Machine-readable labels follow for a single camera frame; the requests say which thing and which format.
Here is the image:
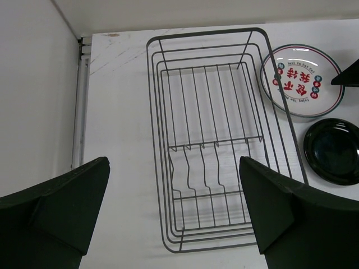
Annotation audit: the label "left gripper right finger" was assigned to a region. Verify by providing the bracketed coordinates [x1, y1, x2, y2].
[239, 156, 358, 268]

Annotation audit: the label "aluminium rail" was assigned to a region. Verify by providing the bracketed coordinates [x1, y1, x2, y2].
[71, 36, 92, 169]

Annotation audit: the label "black plate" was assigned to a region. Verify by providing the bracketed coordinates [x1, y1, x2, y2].
[303, 118, 358, 186]

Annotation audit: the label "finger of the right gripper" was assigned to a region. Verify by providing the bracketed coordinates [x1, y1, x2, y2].
[331, 59, 359, 86]

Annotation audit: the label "grey wire dish rack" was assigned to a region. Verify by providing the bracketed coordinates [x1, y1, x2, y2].
[146, 27, 308, 254]

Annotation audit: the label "white plate red characters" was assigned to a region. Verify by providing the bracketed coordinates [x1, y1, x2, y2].
[260, 44, 344, 118]

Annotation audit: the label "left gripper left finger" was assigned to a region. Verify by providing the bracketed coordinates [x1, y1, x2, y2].
[1, 157, 109, 268]

